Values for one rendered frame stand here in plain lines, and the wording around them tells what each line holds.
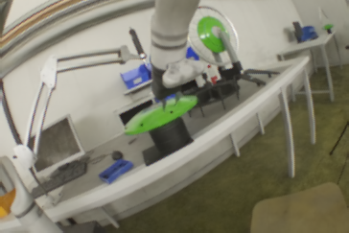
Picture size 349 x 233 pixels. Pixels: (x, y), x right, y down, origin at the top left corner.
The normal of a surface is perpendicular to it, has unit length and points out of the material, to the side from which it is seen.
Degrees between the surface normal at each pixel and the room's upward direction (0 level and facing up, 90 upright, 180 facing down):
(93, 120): 90
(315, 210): 0
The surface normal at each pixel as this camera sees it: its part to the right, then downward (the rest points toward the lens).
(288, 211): -0.40, -0.91
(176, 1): 0.15, 0.96
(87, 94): 0.33, 0.00
